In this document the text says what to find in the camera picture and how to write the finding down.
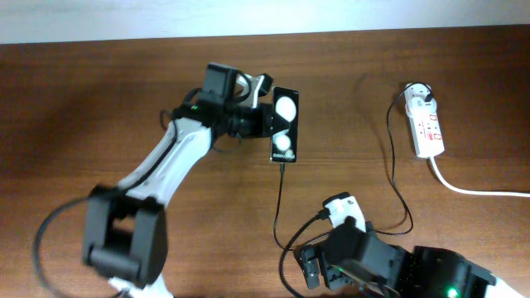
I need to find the black charger cable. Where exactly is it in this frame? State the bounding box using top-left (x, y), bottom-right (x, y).
top-left (272, 81), bottom-right (436, 252)

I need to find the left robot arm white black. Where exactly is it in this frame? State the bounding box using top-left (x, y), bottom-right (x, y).
top-left (82, 63), bottom-right (299, 297)

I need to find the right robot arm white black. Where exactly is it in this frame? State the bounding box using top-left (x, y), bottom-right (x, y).
top-left (294, 223), bottom-right (521, 298)

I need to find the white charger adapter plug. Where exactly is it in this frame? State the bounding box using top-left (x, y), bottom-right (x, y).
top-left (405, 94), bottom-right (437, 118)

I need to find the white power strip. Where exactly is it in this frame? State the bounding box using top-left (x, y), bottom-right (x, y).
top-left (404, 83), bottom-right (445, 159)

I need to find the white power strip cord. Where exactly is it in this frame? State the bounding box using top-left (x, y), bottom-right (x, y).
top-left (427, 156), bottom-right (530, 198)

